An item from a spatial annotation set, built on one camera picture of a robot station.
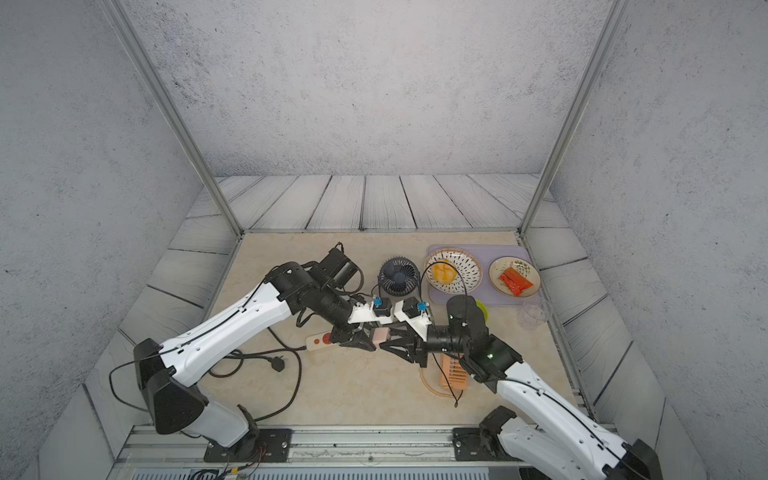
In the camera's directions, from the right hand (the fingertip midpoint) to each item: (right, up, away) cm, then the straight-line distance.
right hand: (387, 340), depth 66 cm
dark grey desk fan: (+3, +12, +31) cm, 33 cm away
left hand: (-2, 0, +2) cm, 3 cm away
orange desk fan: (+16, -10, +8) cm, 21 cm away
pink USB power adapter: (-2, +1, +1) cm, 2 cm away
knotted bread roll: (+18, +12, +38) cm, 44 cm away
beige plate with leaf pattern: (+43, +11, +38) cm, 59 cm away
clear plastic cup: (+45, 0, +28) cm, 53 cm away
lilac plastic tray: (+36, +19, +45) cm, 61 cm away
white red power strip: (-21, -7, +23) cm, 32 cm away
